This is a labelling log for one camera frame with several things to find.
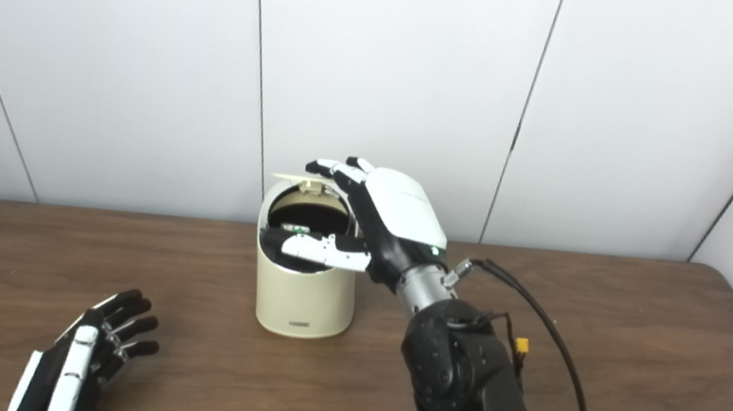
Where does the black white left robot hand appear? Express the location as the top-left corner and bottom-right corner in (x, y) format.
(7, 272), (169, 411)

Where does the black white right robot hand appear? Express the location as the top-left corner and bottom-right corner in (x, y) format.
(254, 144), (461, 298)

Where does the cream-colored bin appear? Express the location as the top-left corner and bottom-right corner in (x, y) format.
(241, 170), (375, 347)

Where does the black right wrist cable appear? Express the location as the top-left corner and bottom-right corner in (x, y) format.
(426, 253), (620, 411)

